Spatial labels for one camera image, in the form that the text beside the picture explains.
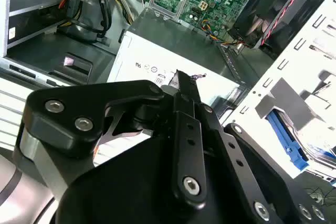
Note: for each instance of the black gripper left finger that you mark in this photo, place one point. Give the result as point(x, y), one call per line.
point(78, 103)

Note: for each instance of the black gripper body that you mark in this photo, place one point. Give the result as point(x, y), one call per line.
point(126, 187)

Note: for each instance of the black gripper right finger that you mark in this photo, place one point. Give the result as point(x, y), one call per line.
point(231, 155)

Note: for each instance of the hard disk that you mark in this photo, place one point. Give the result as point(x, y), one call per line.
point(288, 142)

